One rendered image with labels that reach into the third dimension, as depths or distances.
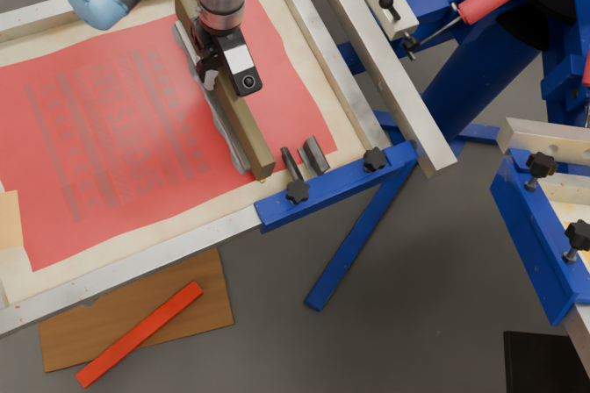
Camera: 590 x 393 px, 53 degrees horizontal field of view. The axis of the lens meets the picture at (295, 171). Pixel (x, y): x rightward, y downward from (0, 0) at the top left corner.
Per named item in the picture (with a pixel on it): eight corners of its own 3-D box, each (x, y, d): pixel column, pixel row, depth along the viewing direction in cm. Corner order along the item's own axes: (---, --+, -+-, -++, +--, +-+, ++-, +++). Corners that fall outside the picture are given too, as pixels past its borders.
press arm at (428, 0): (375, 42, 124) (381, 29, 120) (362, 20, 126) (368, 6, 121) (442, 19, 129) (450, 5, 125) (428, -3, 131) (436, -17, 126)
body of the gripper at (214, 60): (226, 26, 110) (229, -17, 99) (246, 63, 108) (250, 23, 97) (188, 39, 108) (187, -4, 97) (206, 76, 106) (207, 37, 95)
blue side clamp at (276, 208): (262, 235, 111) (265, 225, 105) (250, 211, 113) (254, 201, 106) (394, 177, 120) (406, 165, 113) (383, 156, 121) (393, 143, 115)
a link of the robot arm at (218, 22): (253, 8, 93) (205, 23, 90) (251, 25, 97) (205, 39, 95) (233, -28, 95) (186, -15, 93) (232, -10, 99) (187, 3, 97)
